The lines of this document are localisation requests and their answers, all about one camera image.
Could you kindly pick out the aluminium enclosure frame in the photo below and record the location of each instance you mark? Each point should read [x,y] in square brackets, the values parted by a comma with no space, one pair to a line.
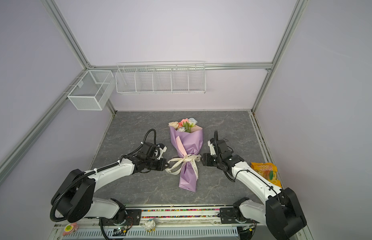
[19,151]

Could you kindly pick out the white wire shelf basket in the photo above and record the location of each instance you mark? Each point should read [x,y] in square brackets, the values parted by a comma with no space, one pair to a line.
[161,77]

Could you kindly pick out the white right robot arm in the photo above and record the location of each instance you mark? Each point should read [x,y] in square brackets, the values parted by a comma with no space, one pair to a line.
[279,210]

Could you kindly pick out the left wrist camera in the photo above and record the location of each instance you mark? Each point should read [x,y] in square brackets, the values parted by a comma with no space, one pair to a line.
[151,151]

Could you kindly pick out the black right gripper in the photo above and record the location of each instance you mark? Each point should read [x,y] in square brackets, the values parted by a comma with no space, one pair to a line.
[206,161]

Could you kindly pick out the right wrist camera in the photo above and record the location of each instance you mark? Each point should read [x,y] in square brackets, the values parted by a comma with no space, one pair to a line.
[219,147]

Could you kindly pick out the cream fake rose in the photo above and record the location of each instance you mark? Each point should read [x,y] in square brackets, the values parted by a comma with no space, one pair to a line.
[175,125]

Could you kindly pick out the white crumpled toy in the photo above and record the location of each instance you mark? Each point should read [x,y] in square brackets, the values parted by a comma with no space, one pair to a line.
[150,225]

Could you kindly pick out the pink green round toy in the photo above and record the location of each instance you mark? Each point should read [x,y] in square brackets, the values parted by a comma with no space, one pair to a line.
[70,228]

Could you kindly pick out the yellow snack bag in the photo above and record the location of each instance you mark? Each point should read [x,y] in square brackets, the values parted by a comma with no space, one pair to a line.
[268,171]

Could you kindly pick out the pink purple wrapping paper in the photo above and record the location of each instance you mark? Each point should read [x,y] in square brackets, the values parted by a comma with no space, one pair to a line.
[187,144]

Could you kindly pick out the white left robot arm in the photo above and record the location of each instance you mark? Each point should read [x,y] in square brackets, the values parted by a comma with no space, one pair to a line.
[75,200]

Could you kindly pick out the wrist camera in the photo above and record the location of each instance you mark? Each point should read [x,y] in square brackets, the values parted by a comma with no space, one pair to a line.
[219,147]
[151,151]

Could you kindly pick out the cream printed ribbon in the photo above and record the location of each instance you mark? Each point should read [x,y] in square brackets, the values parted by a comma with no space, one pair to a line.
[176,164]

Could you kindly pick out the front rail base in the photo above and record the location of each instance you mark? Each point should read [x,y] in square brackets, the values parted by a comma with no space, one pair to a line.
[181,222]

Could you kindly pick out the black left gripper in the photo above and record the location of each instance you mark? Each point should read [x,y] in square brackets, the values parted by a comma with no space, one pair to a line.
[161,167]

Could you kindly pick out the white mesh box basket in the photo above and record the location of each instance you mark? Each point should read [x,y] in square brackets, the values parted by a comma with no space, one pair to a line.
[93,90]

